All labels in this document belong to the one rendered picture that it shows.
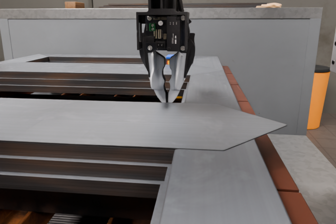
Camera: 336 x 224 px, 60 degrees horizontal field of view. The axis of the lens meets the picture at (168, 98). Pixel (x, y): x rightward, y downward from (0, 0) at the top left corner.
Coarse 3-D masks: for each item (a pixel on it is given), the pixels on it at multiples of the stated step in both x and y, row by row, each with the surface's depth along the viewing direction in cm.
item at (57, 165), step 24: (0, 72) 80; (24, 72) 79; (48, 72) 78; (0, 144) 34; (24, 144) 33; (48, 144) 33; (72, 144) 33; (0, 168) 34; (24, 168) 33; (48, 168) 33; (72, 168) 33; (96, 168) 32; (120, 168) 32; (144, 168) 32; (168, 168) 31; (72, 192) 33; (96, 192) 32; (120, 192) 32; (144, 192) 32
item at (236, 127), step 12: (216, 108) 45; (228, 108) 45; (228, 120) 40; (240, 120) 40; (252, 120) 40; (228, 132) 36; (240, 132) 36; (252, 132) 36; (264, 132) 36; (228, 144) 32
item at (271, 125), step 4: (264, 120) 40; (268, 120) 40; (272, 120) 40; (264, 124) 38; (268, 124) 38; (272, 124) 38; (276, 124) 38; (280, 124) 38; (284, 124) 38; (268, 128) 37; (272, 128) 37; (276, 128) 37; (268, 132) 36
